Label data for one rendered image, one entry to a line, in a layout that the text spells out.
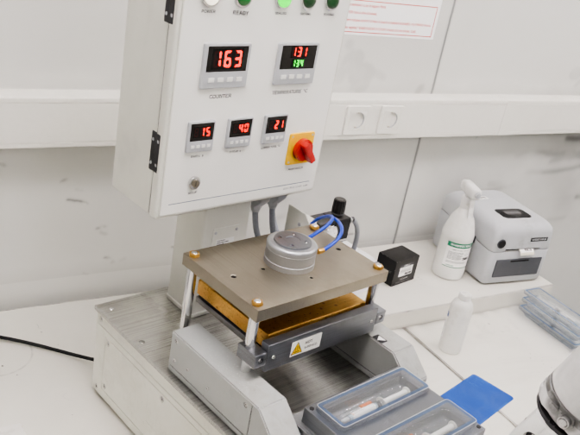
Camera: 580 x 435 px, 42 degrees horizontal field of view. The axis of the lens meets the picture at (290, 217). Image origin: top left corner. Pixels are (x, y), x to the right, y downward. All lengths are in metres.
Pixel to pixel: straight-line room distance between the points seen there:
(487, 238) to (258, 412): 1.05
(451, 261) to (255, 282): 0.92
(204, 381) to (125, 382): 0.23
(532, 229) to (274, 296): 1.06
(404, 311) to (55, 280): 0.77
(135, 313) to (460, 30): 1.10
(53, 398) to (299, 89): 0.69
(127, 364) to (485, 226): 1.02
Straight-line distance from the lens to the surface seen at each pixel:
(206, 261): 1.14
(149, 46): 1.12
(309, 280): 1.14
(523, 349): 1.87
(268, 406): 1.06
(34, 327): 1.62
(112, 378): 1.37
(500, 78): 2.14
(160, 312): 1.35
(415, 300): 1.83
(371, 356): 1.26
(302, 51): 1.21
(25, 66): 1.49
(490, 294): 1.97
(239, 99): 1.16
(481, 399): 1.65
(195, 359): 1.14
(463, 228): 1.92
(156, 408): 1.26
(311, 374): 1.26
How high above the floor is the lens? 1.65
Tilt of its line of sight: 24 degrees down
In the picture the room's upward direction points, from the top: 11 degrees clockwise
